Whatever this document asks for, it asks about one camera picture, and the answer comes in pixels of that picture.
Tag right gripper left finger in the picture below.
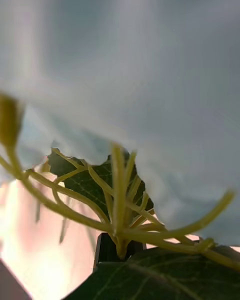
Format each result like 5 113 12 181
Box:
92 232 120 273

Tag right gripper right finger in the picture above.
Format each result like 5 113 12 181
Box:
125 240 147 260

